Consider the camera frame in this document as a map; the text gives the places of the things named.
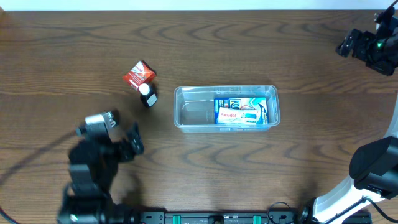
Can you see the clear plastic container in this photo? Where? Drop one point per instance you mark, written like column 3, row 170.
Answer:
column 194, row 110

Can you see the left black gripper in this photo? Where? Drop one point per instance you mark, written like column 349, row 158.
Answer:
column 125, row 149

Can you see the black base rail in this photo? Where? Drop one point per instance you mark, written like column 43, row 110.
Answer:
column 277, row 216

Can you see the blue Kool Fever box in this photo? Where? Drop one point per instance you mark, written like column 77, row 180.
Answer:
column 242, row 103

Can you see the white Panadol box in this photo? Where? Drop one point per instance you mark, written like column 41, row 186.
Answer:
column 233, row 116

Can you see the dark bottle white cap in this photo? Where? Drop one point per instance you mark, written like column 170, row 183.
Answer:
column 148, row 94

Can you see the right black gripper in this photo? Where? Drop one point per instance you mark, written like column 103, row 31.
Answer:
column 358, row 42

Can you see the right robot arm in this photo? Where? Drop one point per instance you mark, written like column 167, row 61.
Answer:
column 373, row 168

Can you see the small green black box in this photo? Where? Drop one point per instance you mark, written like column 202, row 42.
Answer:
column 113, row 118

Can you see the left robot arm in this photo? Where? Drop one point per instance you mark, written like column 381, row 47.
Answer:
column 87, row 199

